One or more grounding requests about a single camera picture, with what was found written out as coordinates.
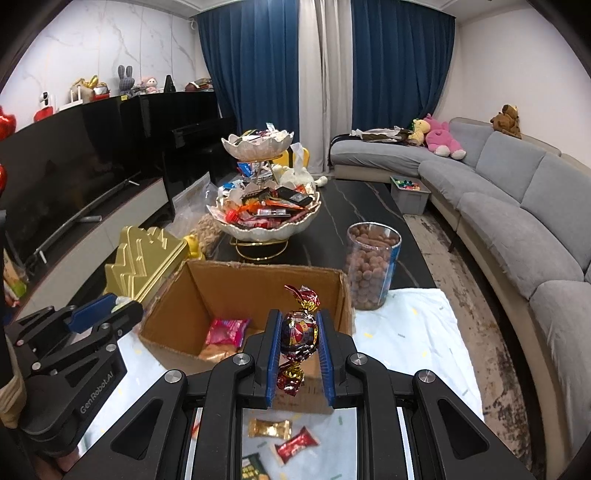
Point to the worn patterned rug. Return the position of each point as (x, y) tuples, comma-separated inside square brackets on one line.
[(471, 300)]

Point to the black upright piano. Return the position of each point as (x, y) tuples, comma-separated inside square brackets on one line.
[(184, 129)]

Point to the white sheer curtain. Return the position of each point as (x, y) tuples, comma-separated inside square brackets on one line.
[(325, 83)]

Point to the blue curtain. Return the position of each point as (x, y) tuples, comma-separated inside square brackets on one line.
[(249, 83), (397, 64)]

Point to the clear jar of chocolate balls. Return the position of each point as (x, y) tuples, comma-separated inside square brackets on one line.
[(371, 272)]

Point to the red twist candy packet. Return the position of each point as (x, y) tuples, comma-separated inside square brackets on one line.
[(298, 444)]

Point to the green white snack bag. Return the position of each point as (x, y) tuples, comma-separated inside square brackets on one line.
[(16, 281)]

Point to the pink plush toy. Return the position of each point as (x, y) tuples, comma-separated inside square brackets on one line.
[(441, 136)]

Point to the white stand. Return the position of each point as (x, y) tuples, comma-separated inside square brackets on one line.
[(79, 96)]

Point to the pink doll plush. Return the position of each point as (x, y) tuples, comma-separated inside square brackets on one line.
[(150, 85)]

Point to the black metronome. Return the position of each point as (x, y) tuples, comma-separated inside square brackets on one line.
[(170, 85)]

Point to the round foil-wrapped chocolate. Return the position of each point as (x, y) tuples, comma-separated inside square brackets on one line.
[(300, 332)]

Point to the large black television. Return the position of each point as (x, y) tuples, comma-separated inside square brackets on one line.
[(69, 170)]

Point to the grey storage bin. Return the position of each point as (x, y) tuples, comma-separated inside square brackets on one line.
[(411, 198)]

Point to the grey remote control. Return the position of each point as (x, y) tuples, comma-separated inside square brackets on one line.
[(88, 218)]

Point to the grey television cabinet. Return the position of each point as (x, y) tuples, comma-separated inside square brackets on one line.
[(92, 244)]

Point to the light blue patterned cloth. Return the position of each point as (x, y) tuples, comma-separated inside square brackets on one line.
[(406, 341)]

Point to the pile of assorted snack packets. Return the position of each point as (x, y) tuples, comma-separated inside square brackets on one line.
[(261, 134), (268, 207)]

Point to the two-tier shell dish stand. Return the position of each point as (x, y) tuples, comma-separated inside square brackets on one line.
[(263, 233)]

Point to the brown cardboard box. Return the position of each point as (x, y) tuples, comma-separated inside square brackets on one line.
[(231, 290)]

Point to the clear bag of peanuts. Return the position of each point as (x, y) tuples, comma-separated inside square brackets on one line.
[(210, 235)]

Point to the brown plush toy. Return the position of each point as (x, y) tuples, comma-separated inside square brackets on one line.
[(507, 121)]

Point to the green cracker packet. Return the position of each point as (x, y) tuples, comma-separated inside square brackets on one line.
[(254, 468)]

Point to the yellow cartoon figurine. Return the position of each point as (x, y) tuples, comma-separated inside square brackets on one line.
[(193, 247)]

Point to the gold foil ornament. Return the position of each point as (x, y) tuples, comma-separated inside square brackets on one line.
[(90, 83)]

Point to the brown football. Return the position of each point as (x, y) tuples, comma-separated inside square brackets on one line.
[(199, 85)]

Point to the gold twist candy packet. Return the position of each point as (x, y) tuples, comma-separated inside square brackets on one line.
[(270, 429)]

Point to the white pink snack packet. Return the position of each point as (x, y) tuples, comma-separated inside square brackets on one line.
[(196, 424)]

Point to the yellow plush toy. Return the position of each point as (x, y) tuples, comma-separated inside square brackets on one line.
[(417, 131)]

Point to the person's left hand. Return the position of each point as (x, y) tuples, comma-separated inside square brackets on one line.
[(51, 468)]

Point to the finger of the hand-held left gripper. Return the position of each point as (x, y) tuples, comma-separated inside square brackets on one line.
[(92, 314), (106, 332)]

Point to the grey rabbit plush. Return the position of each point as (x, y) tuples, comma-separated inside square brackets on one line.
[(124, 83)]

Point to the red heart foil balloon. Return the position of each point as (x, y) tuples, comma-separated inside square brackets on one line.
[(7, 124), (2, 180)]

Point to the grey curved sofa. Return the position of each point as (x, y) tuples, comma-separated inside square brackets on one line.
[(508, 217)]

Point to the white plush toy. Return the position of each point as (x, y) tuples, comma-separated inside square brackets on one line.
[(295, 177)]

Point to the person's left forearm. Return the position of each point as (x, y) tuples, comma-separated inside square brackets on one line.
[(11, 397)]

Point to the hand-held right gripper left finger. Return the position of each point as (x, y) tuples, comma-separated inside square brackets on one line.
[(272, 355)]

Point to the gold-lidded clear candy container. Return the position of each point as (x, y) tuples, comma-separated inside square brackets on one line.
[(138, 263)]

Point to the pile of clothes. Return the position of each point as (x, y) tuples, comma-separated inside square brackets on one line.
[(376, 134)]

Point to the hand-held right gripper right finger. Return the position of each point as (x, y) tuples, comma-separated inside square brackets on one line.
[(325, 357)]

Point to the clear plastic bag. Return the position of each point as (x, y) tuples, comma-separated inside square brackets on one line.
[(191, 201)]

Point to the blue snack packets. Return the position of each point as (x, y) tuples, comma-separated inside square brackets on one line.
[(231, 187)]

